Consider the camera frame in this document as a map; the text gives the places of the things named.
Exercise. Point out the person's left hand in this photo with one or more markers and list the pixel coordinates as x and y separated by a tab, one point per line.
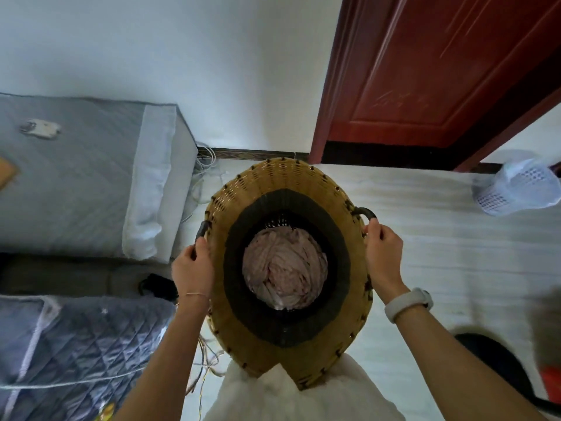
191	271

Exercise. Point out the person's right hand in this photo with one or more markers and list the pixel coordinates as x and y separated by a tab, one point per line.
385	254

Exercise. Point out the person's left thumb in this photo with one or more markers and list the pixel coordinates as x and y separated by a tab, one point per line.
204	252

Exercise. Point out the person's right thumb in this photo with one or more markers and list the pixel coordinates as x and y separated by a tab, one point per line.
372	232

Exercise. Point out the woven wicker laundry basket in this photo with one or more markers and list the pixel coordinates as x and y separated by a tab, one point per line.
289	311

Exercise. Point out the person's left forearm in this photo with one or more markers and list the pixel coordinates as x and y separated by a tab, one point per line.
164	363

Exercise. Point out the person's right forearm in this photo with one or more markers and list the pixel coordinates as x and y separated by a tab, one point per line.
456	368

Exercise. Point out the black shoe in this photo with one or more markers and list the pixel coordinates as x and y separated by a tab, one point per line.
158	287

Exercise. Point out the white wristband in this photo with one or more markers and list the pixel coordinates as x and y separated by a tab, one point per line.
407	303

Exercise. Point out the pink crumpled cloth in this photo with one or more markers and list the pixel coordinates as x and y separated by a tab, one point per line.
285	267

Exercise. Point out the grey quilted mattress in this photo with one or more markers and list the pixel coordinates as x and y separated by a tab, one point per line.
87	179

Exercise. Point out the white plastic mesh basket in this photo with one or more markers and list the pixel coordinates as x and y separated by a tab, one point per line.
517	186

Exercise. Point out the blue quilted blanket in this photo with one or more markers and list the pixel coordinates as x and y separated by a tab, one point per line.
74	350

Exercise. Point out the red wooden door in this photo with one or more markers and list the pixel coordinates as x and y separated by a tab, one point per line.
438	74

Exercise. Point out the person's white shirt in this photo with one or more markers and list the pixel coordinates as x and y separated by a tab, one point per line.
302	398

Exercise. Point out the white charger block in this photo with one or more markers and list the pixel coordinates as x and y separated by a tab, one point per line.
40	128

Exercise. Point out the orange wooden object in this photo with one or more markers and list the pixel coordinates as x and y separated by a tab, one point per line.
6	172

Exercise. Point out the red plastic object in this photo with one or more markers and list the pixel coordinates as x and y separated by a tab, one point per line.
551	383

